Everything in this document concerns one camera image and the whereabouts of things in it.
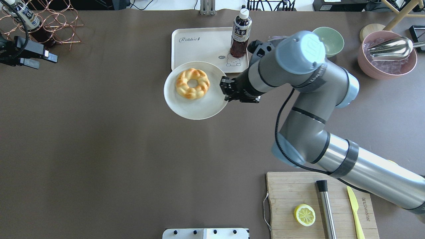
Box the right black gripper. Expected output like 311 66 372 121
219 69 263 103

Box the yellow plastic knife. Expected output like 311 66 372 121
347 186 365 239

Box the green bowl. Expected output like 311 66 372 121
313 26 345 58

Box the metal bar tool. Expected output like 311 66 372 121
316 180 337 239

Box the lemon half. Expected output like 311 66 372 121
294 204 316 226

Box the dark tea bottle on tray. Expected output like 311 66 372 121
229 5 252 58

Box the bottle in rack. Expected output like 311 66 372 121
3 0 56 47

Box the wooden mug tree stand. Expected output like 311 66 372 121
359 0 424 42

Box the glazed twisted donut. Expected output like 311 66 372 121
175 68 211 100

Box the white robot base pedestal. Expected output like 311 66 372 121
162 227 250 239

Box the white round plate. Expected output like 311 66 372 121
164 61 227 120

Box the cream rectangular tray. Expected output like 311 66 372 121
171 27 249 74

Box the wooden cutting board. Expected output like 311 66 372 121
263 171 380 239

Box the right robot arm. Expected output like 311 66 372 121
220 31 425 220

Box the pink bowl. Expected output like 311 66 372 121
357 31 417 80

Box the copper wire bottle rack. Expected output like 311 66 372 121
1 0 84 50

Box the metal scoop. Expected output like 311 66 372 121
368 37 425 61

